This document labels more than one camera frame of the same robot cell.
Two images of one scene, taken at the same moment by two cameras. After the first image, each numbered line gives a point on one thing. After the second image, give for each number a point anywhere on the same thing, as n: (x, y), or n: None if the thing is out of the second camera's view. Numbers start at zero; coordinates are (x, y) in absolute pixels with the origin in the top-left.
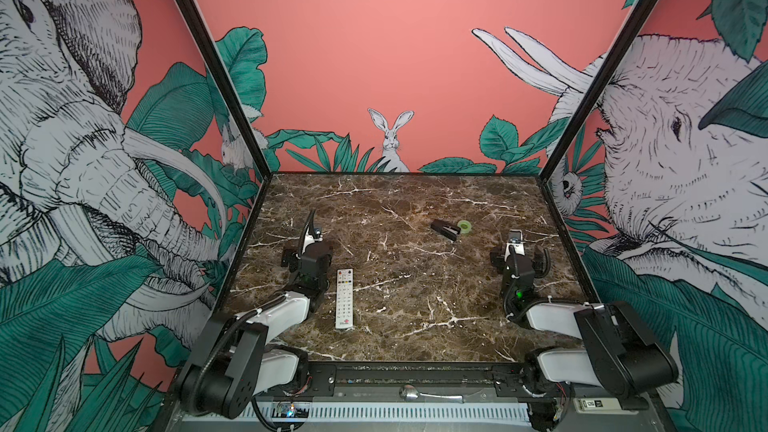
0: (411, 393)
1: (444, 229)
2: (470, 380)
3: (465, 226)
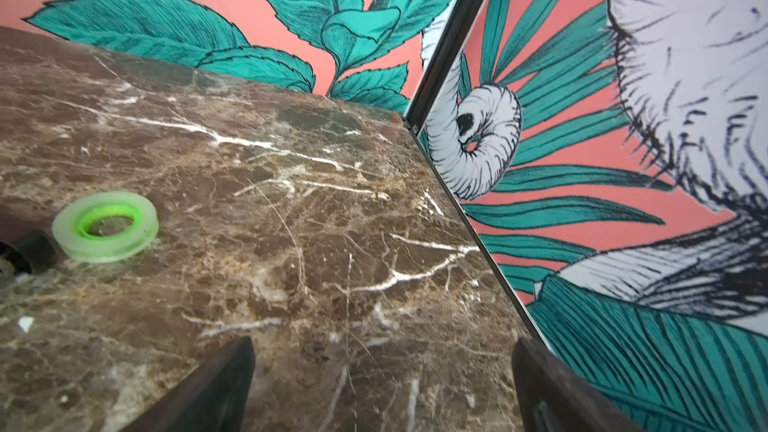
0: None
1: (31, 252)
2: None
3: (105, 226)
